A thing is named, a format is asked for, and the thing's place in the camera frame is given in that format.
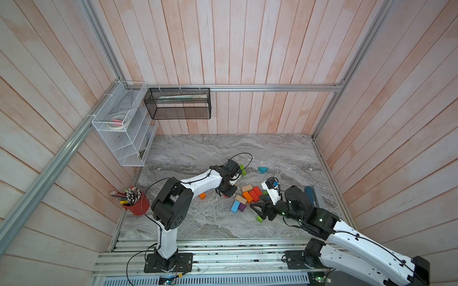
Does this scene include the black mesh basket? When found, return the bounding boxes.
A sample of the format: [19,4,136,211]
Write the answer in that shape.
[144,88,212,120]

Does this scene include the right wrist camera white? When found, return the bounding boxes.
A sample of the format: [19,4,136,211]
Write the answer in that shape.
[261,177,281,205]

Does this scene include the green block far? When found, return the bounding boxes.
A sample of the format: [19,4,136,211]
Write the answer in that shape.
[239,164,246,176]

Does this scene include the tape roll on shelf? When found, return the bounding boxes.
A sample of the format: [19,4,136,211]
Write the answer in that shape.
[106,114,131,130]

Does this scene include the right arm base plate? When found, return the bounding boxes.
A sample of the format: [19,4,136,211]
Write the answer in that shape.
[285,249,323,270]

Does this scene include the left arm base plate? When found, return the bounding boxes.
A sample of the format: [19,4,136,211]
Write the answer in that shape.
[144,253,193,274]

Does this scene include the natural wood block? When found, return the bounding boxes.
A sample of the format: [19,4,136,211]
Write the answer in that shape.
[241,185,253,193]
[235,195,247,204]

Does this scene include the teal stapler tool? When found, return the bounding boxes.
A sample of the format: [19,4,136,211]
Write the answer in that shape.
[305,186,315,206]

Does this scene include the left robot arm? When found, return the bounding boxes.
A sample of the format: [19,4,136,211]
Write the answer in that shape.
[151,159,242,262]

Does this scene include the red block pair left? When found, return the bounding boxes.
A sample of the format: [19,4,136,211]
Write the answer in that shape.
[249,190,260,203]

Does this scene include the red block pair right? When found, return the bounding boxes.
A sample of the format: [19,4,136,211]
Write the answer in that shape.
[253,187,263,197]

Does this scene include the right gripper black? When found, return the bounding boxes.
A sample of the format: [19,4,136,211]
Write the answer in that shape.
[250,193,304,225]

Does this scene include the teal triangle block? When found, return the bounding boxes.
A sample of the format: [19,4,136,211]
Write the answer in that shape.
[258,167,268,174]

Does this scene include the red block pair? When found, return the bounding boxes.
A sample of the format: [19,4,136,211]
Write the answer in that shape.
[253,187,263,197]
[249,190,260,203]

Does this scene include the light blue block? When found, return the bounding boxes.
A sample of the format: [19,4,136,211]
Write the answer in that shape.
[231,200,240,213]

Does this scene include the red pen holder cup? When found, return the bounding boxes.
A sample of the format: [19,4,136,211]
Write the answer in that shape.
[123,194,150,216]

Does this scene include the white wire shelf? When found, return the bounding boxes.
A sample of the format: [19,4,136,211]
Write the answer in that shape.
[92,81,158,167]

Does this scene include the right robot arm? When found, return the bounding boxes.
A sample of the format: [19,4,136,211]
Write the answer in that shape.
[251,179,431,286]

